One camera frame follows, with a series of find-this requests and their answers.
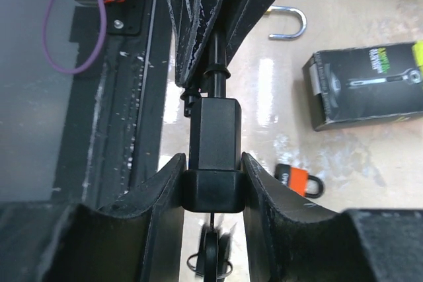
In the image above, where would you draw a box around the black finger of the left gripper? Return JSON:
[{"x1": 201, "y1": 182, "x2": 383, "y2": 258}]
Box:
[{"x1": 167, "y1": 0, "x2": 223, "y2": 87}]

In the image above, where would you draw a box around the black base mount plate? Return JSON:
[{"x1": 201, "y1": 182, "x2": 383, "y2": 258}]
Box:
[{"x1": 52, "y1": 0, "x2": 172, "y2": 208}]

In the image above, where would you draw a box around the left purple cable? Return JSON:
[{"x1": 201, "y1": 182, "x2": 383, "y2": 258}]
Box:
[{"x1": 42, "y1": 0, "x2": 108, "y2": 75}]

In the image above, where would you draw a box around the brass padlock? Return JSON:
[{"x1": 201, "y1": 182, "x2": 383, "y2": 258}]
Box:
[{"x1": 264, "y1": 5, "x2": 307, "y2": 41}]

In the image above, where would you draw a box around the razor box green black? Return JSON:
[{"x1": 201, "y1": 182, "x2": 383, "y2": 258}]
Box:
[{"x1": 303, "y1": 41, "x2": 422, "y2": 131}]

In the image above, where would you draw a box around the orange padlock with keys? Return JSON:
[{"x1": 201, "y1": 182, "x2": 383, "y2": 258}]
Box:
[{"x1": 274, "y1": 163, "x2": 325, "y2": 199}]

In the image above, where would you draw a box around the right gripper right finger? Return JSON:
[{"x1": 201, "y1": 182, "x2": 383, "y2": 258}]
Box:
[{"x1": 242, "y1": 153, "x2": 422, "y2": 281}]

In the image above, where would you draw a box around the black padlock with keys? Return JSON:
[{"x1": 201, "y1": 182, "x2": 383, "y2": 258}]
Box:
[{"x1": 182, "y1": 31, "x2": 245, "y2": 281}]

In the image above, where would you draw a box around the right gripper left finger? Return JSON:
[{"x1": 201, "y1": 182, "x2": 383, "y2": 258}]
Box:
[{"x1": 1, "y1": 154, "x2": 186, "y2": 281}]

